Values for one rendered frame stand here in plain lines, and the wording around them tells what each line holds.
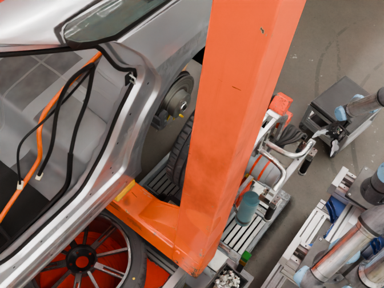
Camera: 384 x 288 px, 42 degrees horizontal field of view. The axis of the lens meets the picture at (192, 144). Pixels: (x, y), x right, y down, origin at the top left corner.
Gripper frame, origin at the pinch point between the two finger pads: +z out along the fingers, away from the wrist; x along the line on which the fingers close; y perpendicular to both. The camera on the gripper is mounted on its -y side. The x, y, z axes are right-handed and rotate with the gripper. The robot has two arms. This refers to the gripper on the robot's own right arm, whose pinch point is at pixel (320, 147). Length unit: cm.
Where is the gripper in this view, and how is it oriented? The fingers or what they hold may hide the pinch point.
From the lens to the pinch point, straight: 269.4
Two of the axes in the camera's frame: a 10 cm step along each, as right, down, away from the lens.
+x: 7.0, 6.5, 2.9
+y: 3.3, 0.7, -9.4
